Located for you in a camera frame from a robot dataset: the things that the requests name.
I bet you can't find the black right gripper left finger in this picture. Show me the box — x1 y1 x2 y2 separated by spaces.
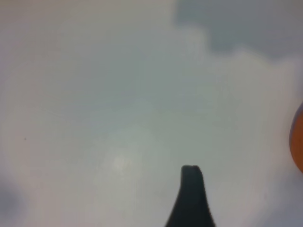
164 165 194 227

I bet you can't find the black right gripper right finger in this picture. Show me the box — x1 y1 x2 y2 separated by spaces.
191 166 216 227

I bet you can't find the orange fruit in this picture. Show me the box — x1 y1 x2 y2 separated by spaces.
289 101 303 173

